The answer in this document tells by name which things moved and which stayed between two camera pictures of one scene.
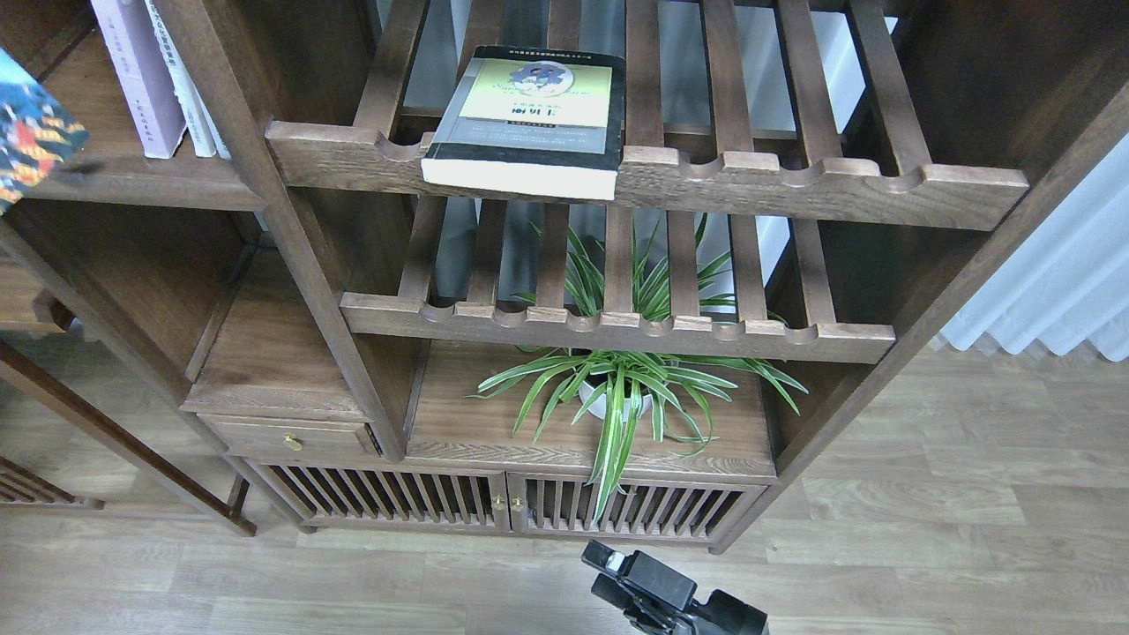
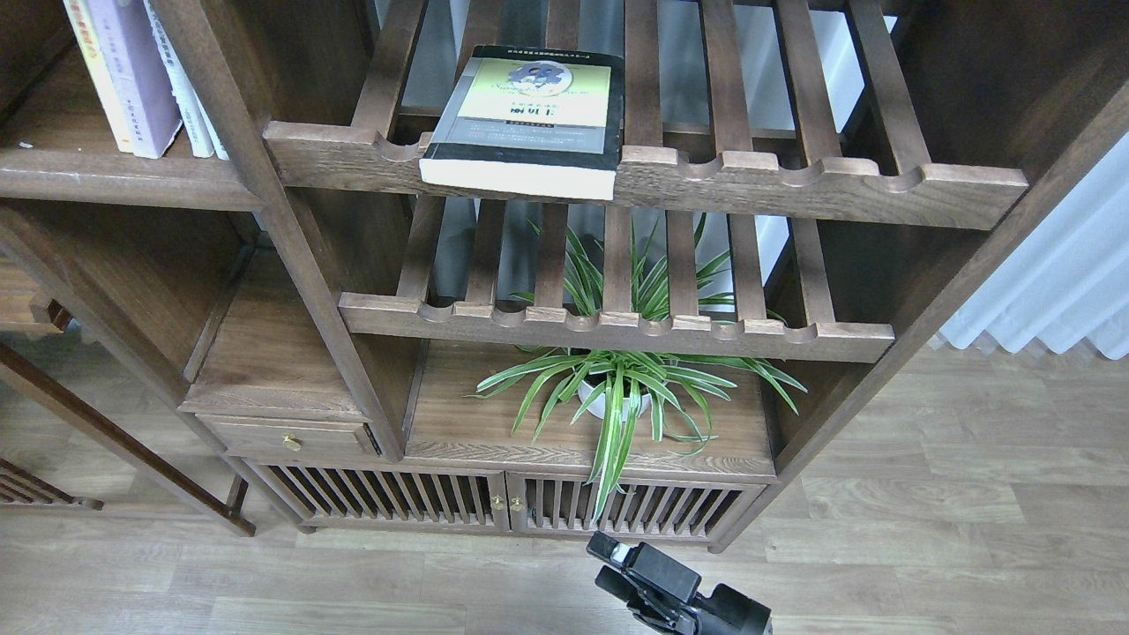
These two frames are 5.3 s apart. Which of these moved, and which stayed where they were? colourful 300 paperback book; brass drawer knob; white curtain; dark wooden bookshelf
Moved: colourful 300 paperback book
Stayed: brass drawer knob; dark wooden bookshelf; white curtain
